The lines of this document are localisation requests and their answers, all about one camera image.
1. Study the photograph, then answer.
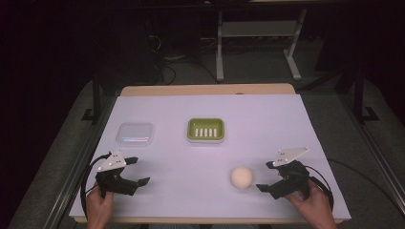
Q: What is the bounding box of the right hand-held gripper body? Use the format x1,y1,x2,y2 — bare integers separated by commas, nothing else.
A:
271,147,312,200

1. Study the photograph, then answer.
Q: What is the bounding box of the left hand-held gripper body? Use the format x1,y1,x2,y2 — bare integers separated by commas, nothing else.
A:
95,149,139,198

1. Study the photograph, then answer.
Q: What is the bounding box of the round cream soap ball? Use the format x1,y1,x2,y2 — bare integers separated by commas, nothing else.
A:
230,166,255,190

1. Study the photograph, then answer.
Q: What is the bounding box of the person's left hand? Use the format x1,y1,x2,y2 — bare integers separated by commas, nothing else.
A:
85,185,115,225

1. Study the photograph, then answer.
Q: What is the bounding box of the person's right hand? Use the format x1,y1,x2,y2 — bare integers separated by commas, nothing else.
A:
284,179,334,223

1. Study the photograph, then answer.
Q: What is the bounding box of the clear plastic box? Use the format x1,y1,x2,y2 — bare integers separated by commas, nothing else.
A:
116,122,156,148

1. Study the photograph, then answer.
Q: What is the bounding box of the white table cover sheet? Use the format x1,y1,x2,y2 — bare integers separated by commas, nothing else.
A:
68,94,352,220

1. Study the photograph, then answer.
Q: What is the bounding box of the black metal stand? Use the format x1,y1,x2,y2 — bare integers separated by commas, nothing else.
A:
352,65,380,124
81,75,103,124

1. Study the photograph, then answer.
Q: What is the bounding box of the green soap dish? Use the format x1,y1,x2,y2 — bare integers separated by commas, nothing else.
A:
186,117,226,144

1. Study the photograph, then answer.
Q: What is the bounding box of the wooden table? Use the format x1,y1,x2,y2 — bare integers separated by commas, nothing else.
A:
73,83,346,225

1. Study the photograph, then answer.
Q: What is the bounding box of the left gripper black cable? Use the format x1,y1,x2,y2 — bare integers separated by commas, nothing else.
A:
79,152,113,220

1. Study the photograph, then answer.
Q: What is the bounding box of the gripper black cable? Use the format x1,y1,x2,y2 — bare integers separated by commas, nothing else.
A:
304,164,335,213
79,152,113,220

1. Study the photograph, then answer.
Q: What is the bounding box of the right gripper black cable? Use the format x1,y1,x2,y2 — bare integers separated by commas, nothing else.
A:
304,164,335,213

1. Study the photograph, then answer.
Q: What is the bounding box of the aluminium rail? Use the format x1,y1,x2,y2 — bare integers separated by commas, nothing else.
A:
42,94,117,229
337,93,405,218

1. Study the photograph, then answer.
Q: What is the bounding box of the black floor cable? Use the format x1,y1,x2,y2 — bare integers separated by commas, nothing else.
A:
326,157,397,209

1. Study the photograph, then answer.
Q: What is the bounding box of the bundle of dark cables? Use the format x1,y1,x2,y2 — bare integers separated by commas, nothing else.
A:
145,30,221,86

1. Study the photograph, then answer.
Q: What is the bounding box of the white metal stand frame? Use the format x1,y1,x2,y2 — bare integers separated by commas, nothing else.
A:
215,9,308,82

